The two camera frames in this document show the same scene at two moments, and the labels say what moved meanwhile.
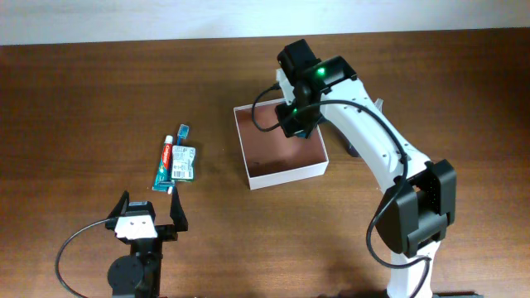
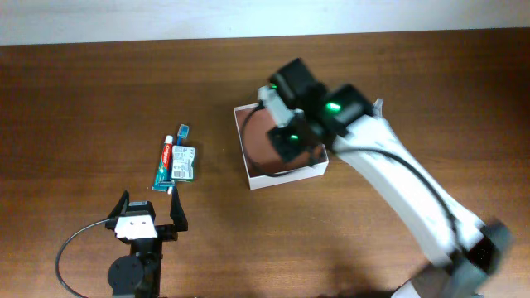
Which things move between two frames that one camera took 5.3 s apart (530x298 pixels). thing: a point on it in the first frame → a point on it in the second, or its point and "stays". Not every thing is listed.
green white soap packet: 183,163 stays
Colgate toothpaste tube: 163,181 stays
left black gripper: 170,233 stays
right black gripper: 291,123 → 288,144
